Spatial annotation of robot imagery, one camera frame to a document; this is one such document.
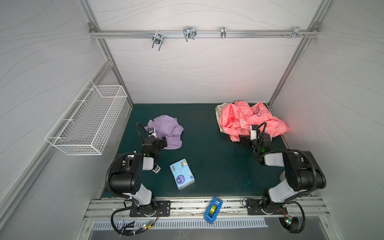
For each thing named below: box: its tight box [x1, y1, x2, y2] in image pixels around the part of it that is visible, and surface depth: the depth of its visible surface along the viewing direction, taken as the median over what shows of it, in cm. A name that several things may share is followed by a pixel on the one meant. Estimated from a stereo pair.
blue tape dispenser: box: [204, 196, 224, 224], surface depth 71 cm
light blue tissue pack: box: [169, 158, 196, 191], surface depth 81 cm
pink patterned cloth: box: [219, 100, 291, 142], surface depth 100 cm
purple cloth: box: [144, 115, 184, 150], surface depth 101 cm
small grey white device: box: [152, 164, 161, 174], surface depth 88 cm
